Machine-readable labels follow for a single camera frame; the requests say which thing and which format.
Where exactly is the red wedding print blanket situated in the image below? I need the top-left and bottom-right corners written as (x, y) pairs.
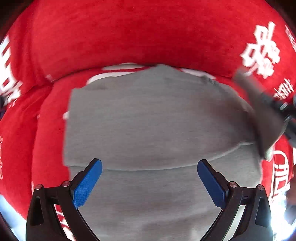
top-left (1, 1), bottom-right (295, 219)

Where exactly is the grey knit sweater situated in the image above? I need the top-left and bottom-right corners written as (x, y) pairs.
top-left (63, 64), bottom-right (287, 241)

